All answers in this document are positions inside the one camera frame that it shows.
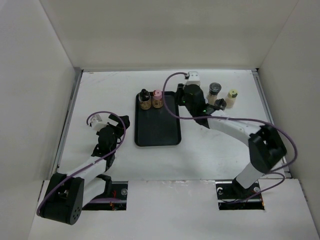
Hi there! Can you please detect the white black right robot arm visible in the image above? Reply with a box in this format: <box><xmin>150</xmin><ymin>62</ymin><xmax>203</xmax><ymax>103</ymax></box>
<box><xmin>176</xmin><ymin>83</ymin><xmax>287</xmax><ymax>198</ymax></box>

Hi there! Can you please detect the black plastic tray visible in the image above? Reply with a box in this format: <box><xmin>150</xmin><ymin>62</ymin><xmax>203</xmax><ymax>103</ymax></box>
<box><xmin>134</xmin><ymin>95</ymin><xmax>182</xmax><ymax>147</ymax></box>

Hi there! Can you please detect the black pump cap spice bottle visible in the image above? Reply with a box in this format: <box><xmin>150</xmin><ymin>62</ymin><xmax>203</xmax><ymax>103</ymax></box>
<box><xmin>138</xmin><ymin>89</ymin><xmax>152</xmax><ymax>110</ymax></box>

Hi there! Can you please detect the pink cap spice bottle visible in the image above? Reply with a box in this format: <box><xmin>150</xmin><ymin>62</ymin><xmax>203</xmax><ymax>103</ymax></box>
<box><xmin>152</xmin><ymin>89</ymin><xmax>163</xmax><ymax>109</ymax></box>

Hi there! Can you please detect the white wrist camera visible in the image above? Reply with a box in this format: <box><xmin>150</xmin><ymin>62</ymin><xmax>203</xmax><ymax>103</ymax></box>
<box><xmin>185</xmin><ymin>71</ymin><xmax>201</xmax><ymax>86</ymax></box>
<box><xmin>89</xmin><ymin>114</ymin><xmax>107</xmax><ymax>132</ymax></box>

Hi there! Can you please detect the black cap grinder bottle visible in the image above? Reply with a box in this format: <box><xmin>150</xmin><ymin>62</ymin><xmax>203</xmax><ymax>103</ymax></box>
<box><xmin>206</xmin><ymin>82</ymin><xmax>222</xmax><ymax>105</ymax></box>

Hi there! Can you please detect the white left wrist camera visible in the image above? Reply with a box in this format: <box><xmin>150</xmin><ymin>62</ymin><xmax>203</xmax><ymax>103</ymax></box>
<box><xmin>89</xmin><ymin>114</ymin><xmax>107</xmax><ymax>132</ymax></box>

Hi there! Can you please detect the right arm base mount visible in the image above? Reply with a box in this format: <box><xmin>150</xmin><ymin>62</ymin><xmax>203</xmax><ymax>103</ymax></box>
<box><xmin>215</xmin><ymin>181</ymin><xmax>265</xmax><ymax>211</ymax></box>

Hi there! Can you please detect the yellow cap spice bottle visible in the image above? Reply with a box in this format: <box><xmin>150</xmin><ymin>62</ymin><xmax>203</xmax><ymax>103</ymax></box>
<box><xmin>224</xmin><ymin>89</ymin><xmax>238</xmax><ymax>109</ymax></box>

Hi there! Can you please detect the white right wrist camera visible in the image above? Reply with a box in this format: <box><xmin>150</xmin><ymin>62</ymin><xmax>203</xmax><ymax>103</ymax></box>
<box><xmin>185</xmin><ymin>71</ymin><xmax>201</xmax><ymax>86</ymax></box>

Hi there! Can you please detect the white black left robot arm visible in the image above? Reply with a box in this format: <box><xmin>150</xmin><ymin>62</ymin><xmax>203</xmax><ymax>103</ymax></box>
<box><xmin>36</xmin><ymin>111</ymin><xmax>130</xmax><ymax>225</ymax></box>

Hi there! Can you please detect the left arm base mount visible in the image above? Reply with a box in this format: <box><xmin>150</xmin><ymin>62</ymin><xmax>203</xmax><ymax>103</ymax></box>
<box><xmin>82</xmin><ymin>181</ymin><xmax>128</xmax><ymax>211</ymax></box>

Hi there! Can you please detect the small black round cap bottle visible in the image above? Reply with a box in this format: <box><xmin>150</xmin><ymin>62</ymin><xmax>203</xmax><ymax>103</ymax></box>
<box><xmin>214</xmin><ymin>98</ymin><xmax>227</xmax><ymax>111</ymax></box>

